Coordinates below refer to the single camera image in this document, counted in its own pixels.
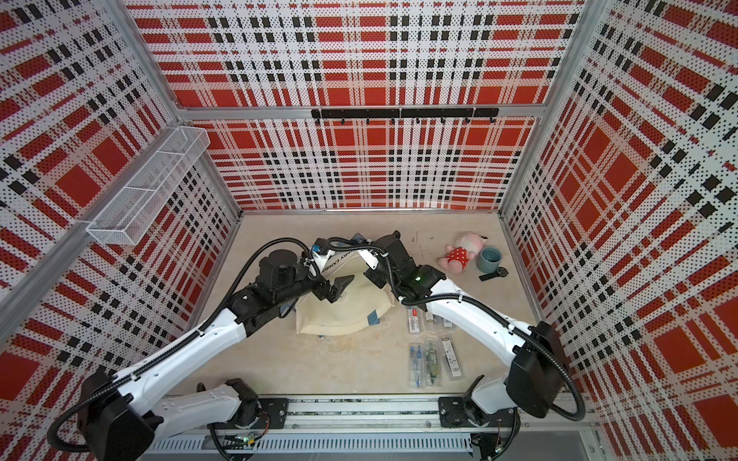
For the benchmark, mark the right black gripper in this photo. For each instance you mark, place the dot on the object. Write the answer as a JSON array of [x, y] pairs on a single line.
[[375, 277]]

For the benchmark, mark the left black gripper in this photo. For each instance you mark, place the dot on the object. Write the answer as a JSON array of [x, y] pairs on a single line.
[[322, 293]]

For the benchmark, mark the cream canvas tote bag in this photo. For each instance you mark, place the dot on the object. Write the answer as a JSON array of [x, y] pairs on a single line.
[[360, 306]]

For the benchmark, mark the clear compass case red label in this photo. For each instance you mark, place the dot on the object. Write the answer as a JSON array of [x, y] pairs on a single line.
[[413, 321]]

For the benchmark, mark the clear case green compass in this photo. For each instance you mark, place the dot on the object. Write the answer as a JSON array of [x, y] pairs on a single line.
[[432, 364]]

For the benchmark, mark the clear case barcode label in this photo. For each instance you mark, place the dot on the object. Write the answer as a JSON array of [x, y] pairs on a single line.
[[451, 359]]

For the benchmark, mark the clear compass case gold label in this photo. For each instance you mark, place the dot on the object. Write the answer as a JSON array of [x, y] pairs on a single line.
[[430, 323]]

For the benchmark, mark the clear case blue compass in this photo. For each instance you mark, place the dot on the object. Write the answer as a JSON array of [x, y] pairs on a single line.
[[416, 366]]

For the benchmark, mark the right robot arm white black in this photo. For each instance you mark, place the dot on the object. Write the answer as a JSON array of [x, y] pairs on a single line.
[[538, 381]]

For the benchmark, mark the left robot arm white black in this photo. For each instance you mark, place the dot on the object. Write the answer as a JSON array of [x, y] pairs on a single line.
[[115, 418]]

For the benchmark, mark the pink plush toy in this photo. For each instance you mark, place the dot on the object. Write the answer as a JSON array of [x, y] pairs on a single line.
[[463, 251]]

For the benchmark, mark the teal ceramic cup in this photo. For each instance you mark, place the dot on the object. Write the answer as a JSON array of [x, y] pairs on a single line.
[[489, 260]]

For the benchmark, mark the small black tool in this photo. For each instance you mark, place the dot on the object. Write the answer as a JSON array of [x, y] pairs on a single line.
[[500, 272]]

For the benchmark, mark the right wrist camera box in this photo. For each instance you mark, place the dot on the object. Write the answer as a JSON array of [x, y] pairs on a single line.
[[371, 258]]

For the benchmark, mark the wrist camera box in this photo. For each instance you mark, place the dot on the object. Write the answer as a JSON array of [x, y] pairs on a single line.
[[321, 255], [371, 258]]

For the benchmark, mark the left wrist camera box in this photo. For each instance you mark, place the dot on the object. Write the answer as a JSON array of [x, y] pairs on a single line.
[[321, 255]]

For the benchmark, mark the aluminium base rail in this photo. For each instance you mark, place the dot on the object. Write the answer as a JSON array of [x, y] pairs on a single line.
[[426, 426]]

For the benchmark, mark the black wall hook rail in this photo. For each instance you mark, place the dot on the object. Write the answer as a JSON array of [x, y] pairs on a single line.
[[404, 113]]

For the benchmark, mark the white wire mesh basket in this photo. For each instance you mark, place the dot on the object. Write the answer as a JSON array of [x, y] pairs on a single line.
[[132, 211]]

